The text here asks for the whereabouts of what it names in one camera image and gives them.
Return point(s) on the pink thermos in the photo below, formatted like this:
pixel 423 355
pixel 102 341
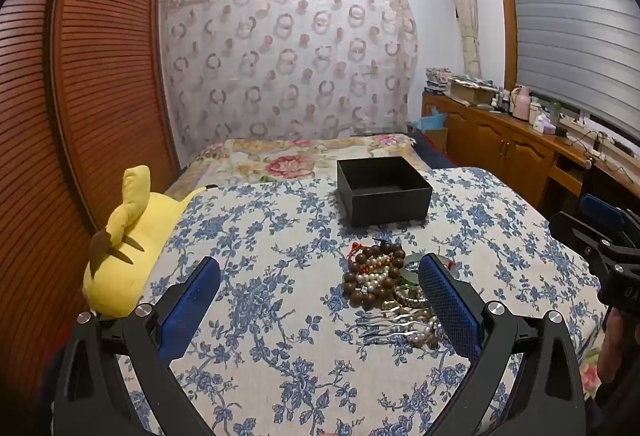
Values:
pixel 520 104

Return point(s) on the green jade bangle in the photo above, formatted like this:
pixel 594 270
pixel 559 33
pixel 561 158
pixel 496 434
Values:
pixel 412 261

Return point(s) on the stack of magazines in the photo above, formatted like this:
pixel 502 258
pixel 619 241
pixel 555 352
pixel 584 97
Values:
pixel 437 79

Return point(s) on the blue floral blanket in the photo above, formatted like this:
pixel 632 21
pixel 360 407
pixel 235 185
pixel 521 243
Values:
pixel 280 266

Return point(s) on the beige window curtain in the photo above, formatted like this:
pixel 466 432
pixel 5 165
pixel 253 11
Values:
pixel 465 10

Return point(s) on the pink tissue pack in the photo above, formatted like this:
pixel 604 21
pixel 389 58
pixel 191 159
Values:
pixel 544 124

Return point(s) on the brown louvered wardrobe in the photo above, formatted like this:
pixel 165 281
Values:
pixel 75 90

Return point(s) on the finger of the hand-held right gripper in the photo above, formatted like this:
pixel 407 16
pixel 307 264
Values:
pixel 602 211
pixel 572 231

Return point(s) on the cardboard box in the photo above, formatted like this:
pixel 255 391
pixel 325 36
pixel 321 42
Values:
pixel 470 91

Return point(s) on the pink floral bed sheet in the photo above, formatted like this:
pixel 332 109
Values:
pixel 280 160

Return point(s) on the silver hair comb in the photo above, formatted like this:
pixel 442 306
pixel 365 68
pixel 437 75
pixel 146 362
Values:
pixel 387 327

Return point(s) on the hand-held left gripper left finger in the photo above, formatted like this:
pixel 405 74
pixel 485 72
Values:
pixel 190 301

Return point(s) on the yellow plush toy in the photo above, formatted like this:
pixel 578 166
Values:
pixel 135 236

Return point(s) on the circle patterned curtain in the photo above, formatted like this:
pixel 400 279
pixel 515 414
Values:
pixel 285 60

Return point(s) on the grey window blind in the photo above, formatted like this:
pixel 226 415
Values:
pixel 570 15

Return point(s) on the wooden cabinet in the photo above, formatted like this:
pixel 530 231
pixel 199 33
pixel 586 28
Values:
pixel 500 140

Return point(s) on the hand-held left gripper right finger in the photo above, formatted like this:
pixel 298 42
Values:
pixel 450 306

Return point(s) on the blue bag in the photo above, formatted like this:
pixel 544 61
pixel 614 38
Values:
pixel 430 121

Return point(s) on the black square box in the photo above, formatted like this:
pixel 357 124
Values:
pixel 382 191

